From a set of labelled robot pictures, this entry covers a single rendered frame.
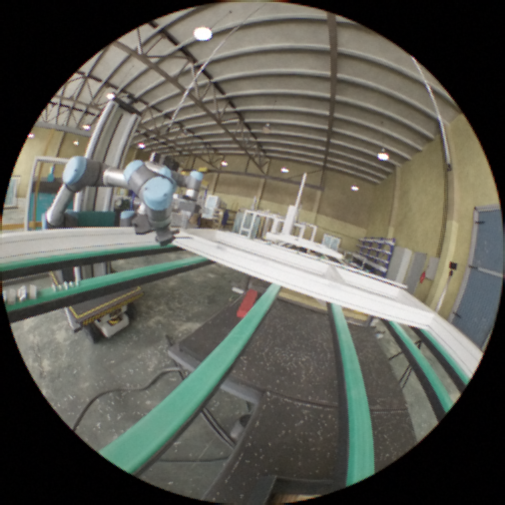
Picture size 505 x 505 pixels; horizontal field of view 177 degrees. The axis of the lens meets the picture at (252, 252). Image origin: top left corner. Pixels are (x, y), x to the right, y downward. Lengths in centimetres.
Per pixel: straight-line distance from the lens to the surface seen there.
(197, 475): 107
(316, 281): 63
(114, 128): 151
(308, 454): 55
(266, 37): 827
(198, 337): 69
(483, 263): 671
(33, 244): 67
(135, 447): 21
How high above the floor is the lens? 107
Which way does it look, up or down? 11 degrees down
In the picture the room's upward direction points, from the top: 14 degrees clockwise
